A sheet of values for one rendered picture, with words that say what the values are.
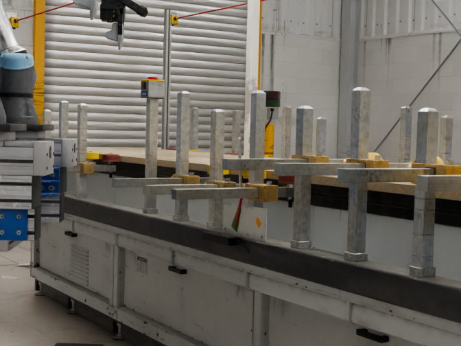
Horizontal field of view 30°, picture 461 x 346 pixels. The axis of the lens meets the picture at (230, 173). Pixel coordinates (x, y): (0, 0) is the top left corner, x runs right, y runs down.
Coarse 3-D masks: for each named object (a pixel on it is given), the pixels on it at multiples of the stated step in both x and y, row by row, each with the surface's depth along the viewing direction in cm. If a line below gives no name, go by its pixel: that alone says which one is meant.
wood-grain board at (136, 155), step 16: (128, 160) 394; (144, 160) 380; (160, 160) 366; (192, 160) 368; (208, 160) 373; (272, 176) 292; (320, 176) 269; (336, 176) 266; (400, 192) 238; (448, 192) 222
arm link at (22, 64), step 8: (8, 56) 275; (16, 56) 276; (24, 56) 277; (32, 56) 281; (0, 64) 276; (8, 64) 275; (16, 64) 275; (24, 64) 277; (32, 64) 280; (0, 72) 276; (8, 72) 275; (16, 72) 275; (24, 72) 277; (32, 72) 280; (0, 80) 276; (8, 80) 275; (16, 80) 276; (24, 80) 277; (32, 80) 281; (0, 88) 277; (8, 88) 275; (16, 88) 276; (24, 88) 277; (32, 88) 281
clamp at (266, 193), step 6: (246, 186) 270; (252, 186) 267; (258, 186) 265; (264, 186) 262; (270, 186) 262; (276, 186) 264; (264, 192) 262; (270, 192) 262; (276, 192) 264; (246, 198) 270; (252, 198) 267; (258, 198) 265; (264, 198) 262; (270, 198) 263; (276, 198) 264
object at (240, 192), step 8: (176, 192) 250; (184, 192) 251; (192, 192) 252; (200, 192) 254; (208, 192) 255; (216, 192) 257; (224, 192) 258; (232, 192) 260; (240, 192) 261; (248, 192) 263; (256, 192) 264; (280, 192) 269; (288, 192) 270
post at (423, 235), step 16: (432, 112) 203; (432, 128) 204; (416, 144) 206; (432, 144) 204; (416, 160) 206; (432, 160) 204; (416, 192) 206; (432, 192) 205; (416, 208) 206; (432, 208) 205; (416, 224) 206; (432, 224) 205; (416, 240) 206; (432, 240) 206; (416, 256) 206; (432, 256) 206
